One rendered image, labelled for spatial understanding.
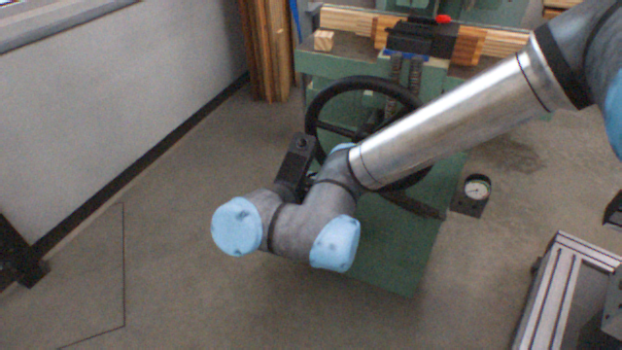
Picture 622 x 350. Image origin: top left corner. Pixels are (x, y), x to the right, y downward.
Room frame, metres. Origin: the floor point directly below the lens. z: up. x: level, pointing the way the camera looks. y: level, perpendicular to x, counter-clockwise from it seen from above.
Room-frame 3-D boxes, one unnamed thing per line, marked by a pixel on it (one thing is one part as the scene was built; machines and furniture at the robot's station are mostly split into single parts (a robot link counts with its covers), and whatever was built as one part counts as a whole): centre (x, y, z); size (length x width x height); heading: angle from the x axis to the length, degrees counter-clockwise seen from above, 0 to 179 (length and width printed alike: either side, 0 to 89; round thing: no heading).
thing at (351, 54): (0.80, -0.26, 0.87); 0.61 x 0.30 x 0.06; 67
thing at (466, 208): (0.69, -0.44, 0.58); 0.12 x 0.08 x 0.08; 157
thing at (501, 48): (0.86, -0.39, 0.92); 0.56 x 0.02 x 0.04; 67
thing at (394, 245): (1.03, -0.31, 0.36); 0.58 x 0.45 x 0.71; 157
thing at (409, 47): (0.72, -0.23, 0.99); 0.13 x 0.11 x 0.06; 67
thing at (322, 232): (0.32, -0.02, 0.87); 0.11 x 0.11 x 0.08; 69
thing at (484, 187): (0.62, -0.42, 0.65); 0.06 x 0.04 x 0.08; 67
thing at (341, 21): (0.92, -0.31, 0.93); 0.60 x 0.02 x 0.05; 67
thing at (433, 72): (0.72, -0.23, 0.92); 0.15 x 0.13 x 0.09; 67
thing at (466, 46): (0.81, -0.29, 0.93); 0.18 x 0.01 x 0.07; 67
